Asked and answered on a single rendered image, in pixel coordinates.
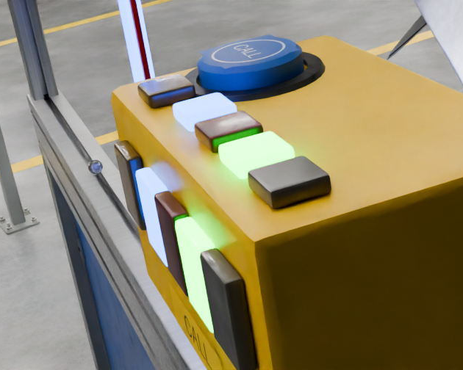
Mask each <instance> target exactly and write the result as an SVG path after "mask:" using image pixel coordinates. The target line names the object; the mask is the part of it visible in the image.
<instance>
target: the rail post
mask: <svg viewBox="0 0 463 370"><path fill-rule="evenodd" d="M42 158H43V156H42ZM43 163H44V167H45V170H46V175H47V179H48V182H49V187H50V190H51V195H52V198H53V201H54V207H55V210H56V213H57V219H58V222H59V225H60V230H61V234H62V239H63V242H64V245H65V251H66V254H67V257H68V263H69V266H70V269H71V274H72V277H73V282H74V285H75V289H76V294H77V297H78V301H79V306H80V309H81V312H82V318H83V321H84V324H85V329H86V333H87V338H88V341H89V345H90V350H91V353H92V356H93V361H94V364H95V367H96V370H109V366H108V363H107V358H106V355H105V351H104V346H103V343H102V340H101V334H100V330H99V327H98V322H97V318H96V313H95V310H94V307H93V301H92V297H91V294H90V289H89V285H88V282H87V277H86V274H85V268H84V265H83V261H82V258H81V256H80V252H79V247H78V244H77V240H76V232H75V229H74V226H73V220H72V216H71V211H70V208H69V205H68V203H67V201H66V199H65V197H64V196H63V194H62V192H61V190H60V188H59V186H58V184H57V182H56V181H55V179H54V176H53V175H52V173H51V171H50V169H49V167H48V165H47V163H46V161H45V159H44V158H43Z"/></svg>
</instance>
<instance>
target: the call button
mask: <svg viewBox="0 0 463 370"><path fill-rule="evenodd" d="M199 52H200V53H202V54H203V56H202V57H201V58H200V60H199V61H198V63H197V66H198V75H199V79H200V84H201V87H203V88H206V89H209V90H218V91H239V90H252V89H257V88H262V87H268V86H271V85H274V84H279V83H282V82H284V81H287V80H290V79H293V78H295V77H296V76H298V75H300V74H301V73H303V72H304V61H303V54H302V48H301V47H300V46H299V45H298V44H296V43H294V42H293V41H291V40H288V39H285V38H279V37H274V36H273V35H264V36H261V37H255V38H252V39H246V40H238V41H235V42H231V43H227V44H224V45H221V46H218V47H215V48H211V49H207V50H204V51H199Z"/></svg>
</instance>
